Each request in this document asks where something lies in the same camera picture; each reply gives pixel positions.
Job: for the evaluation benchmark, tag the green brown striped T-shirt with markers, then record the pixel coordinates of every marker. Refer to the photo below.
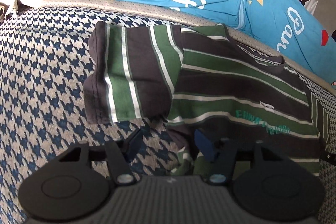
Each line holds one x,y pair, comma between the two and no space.
223,77

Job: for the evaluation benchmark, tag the houndstooth woven bed mat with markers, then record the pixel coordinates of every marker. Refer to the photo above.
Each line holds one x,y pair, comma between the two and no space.
47,69

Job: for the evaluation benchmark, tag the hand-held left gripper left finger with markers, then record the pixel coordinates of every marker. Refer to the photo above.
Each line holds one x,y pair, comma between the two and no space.
135,142

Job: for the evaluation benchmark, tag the white cloth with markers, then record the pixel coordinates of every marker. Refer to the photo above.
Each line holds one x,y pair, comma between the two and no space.
312,3

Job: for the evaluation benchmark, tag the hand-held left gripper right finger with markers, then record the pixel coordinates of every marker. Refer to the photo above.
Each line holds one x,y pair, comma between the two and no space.
204,146

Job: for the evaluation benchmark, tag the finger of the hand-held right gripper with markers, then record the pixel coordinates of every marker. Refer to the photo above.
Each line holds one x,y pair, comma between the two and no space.
328,155

